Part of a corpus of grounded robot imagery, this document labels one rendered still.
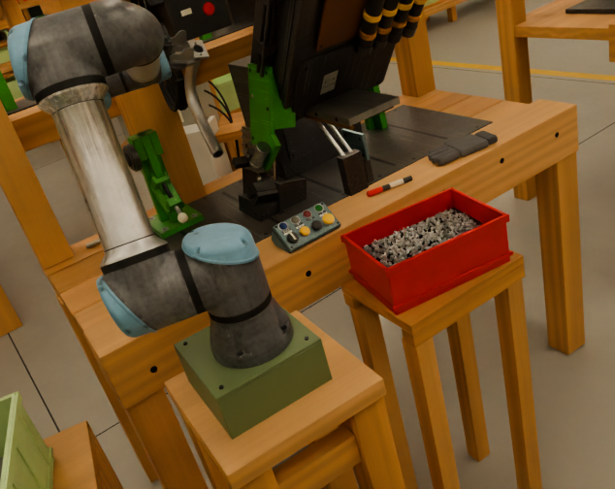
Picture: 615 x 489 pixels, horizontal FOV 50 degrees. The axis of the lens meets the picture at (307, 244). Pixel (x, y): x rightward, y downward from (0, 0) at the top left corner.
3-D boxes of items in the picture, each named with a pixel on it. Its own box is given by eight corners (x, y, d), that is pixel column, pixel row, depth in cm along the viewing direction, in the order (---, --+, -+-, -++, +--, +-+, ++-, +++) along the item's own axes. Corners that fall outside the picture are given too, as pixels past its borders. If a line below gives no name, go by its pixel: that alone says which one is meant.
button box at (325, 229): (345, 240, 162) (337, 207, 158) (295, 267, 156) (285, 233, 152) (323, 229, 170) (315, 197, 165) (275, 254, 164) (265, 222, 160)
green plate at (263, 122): (298, 146, 174) (297, 64, 166) (271, 150, 170) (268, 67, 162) (277, 139, 183) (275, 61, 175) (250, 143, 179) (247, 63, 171)
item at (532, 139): (579, 150, 200) (577, 103, 193) (125, 411, 143) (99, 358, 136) (541, 143, 211) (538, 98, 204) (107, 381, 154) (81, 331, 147)
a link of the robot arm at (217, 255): (278, 300, 111) (256, 232, 105) (203, 330, 109) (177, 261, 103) (261, 270, 122) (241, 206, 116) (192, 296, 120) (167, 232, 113)
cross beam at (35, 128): (386, 12, 231) (381, -15, 227) (24, 152, 182) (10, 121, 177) (377, 12, 235) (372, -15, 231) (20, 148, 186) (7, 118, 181)
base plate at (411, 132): (494, 127, 198) (493, 120, 197) (165, 297, 156) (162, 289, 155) (404, 110, 231) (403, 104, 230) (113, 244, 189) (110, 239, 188)
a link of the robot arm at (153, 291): (207, 316, 106) (84, -10, 102) (117, 351, 104) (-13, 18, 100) (205, 308, 118) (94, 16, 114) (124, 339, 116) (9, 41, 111)
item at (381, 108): (401, 108, 166) (399, 96, 164) (350, 131, 159) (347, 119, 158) (317, 91, 197) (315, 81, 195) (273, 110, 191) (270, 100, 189)
